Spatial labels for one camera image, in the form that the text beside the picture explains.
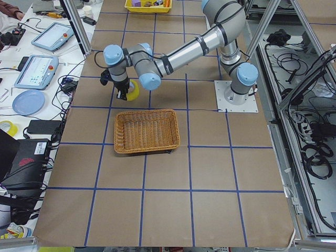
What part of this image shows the black power adapter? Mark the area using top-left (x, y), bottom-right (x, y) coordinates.
top-left (23, 120), bottom-right (61, 139)

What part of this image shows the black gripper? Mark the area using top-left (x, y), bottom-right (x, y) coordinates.
top-left (100, 69), bottom-right (130, 101)

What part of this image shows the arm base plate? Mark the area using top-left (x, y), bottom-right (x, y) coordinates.
top-left (214, 80), bottom-right (258, 113)

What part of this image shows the purple foam cube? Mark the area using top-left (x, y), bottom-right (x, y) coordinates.
top-left (131, 0), bottom-right (141, 7)

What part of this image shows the aluminium frame post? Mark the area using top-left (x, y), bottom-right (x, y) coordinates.
top-left (60, 0), bottom-right (92, 56)

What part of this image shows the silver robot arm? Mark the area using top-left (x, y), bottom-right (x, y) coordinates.
top-left (100, 1), bottom-right (258, 106)

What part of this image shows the white paper cup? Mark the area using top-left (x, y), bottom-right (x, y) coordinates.
top-left (82, 5), bottom-right (93, 18)

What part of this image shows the near teach pendant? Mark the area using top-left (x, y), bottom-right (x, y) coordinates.
top-left (14, 55), bottom-right (59, 90)

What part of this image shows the brown wicker basket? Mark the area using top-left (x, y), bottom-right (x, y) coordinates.
top-left (114, 109), bottom-right (181, 154)

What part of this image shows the spare yellow tape roll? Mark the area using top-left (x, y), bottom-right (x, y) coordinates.
top-left (0, 120), bottom-right (18, 137)

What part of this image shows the far teach pendant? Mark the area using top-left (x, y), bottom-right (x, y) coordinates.
top-left (31, 22), bottom-right (74, 51)

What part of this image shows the teach pendant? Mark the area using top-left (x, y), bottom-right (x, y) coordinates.
top-left (14, 55), bottom-right (59, 90)
top-left (31, 22), bottom-right (74, 51)

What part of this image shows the blue plate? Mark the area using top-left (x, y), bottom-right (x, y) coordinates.
top-left (12, 90), bottom-right (45, 116)

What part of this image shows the black computer box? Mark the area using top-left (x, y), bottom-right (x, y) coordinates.
top-left (1, 130), bottom-right (51, 190)

